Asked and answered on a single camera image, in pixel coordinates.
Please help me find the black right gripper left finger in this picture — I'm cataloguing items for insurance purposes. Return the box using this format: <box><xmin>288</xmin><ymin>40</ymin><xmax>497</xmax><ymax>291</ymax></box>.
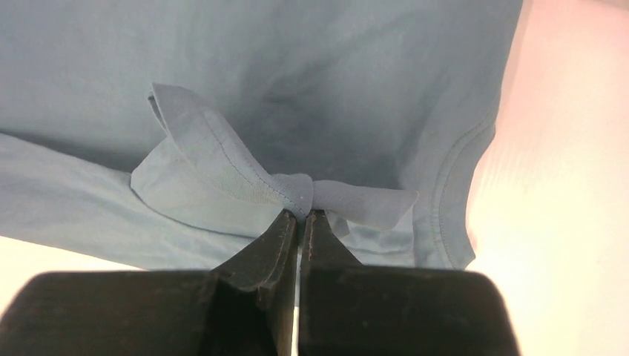
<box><xmin>1</xmin><ymin>211</ymin><xmax>297</xmax><ymax>355</ymax></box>

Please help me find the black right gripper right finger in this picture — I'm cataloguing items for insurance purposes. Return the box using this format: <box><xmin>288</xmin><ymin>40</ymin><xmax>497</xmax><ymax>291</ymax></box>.
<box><xmin>297</xmin><ymin>211</ymin><xmax>519</xmax><ymax>356</ymax></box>

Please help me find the blue-grey t-shirt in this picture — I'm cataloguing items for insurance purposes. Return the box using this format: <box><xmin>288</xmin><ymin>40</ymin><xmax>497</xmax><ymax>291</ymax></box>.
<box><xmin>1</xmin><ymin>1</ymin><xmax>522</xmax><ymax>269</ymax></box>

